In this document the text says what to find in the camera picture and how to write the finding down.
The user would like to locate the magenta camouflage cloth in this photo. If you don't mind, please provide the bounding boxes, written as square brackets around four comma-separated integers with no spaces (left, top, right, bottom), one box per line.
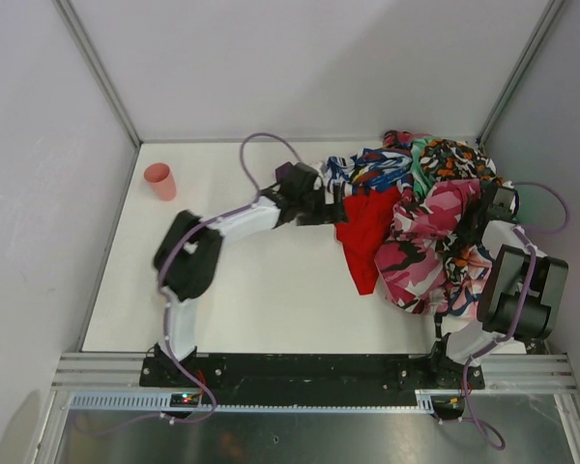
[372,129,484,316]

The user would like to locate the aluminium frame rail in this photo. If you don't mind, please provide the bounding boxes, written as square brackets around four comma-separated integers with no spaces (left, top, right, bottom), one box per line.
[52,353,578,393]

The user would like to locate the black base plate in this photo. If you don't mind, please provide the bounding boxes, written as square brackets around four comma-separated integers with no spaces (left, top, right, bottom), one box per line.
[139,350,485,405]

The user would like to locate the purple cube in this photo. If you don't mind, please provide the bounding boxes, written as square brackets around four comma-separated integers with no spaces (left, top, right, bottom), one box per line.
[275,162,294,183]

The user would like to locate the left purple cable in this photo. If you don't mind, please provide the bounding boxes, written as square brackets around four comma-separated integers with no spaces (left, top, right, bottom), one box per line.
[154,132,310,436]

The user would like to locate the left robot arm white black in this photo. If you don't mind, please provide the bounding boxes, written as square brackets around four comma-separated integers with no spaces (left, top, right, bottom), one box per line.
[153,162,347,362]

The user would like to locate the blue white red cloth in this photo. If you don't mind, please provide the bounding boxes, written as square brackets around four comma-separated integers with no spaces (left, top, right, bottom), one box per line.
[321,148,412,196]

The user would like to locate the pink plastic cup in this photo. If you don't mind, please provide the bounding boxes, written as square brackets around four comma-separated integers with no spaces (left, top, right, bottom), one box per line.
[143,162,177,201]

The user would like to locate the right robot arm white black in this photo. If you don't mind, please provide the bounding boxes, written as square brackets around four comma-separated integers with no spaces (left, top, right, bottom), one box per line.
[429,183,568,389]

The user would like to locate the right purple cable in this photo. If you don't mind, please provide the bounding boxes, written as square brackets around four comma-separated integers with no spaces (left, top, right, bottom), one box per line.
[458,181,572,453]

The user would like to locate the orange black camouflage cloth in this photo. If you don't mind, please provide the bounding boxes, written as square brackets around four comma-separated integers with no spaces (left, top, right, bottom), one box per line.
[420,139,504,258]

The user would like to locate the light pink patterned cloth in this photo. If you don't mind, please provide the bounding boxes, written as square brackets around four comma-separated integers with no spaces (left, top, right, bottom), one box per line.
[437,245,494,319]

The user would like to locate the purple cable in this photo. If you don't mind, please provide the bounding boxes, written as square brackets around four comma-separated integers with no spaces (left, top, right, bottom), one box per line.
[458,181,572,453]
[154,132,310,436]

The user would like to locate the grey slotted cable duct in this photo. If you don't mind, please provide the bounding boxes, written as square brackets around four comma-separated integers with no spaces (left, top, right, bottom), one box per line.
[70,391,447,415]

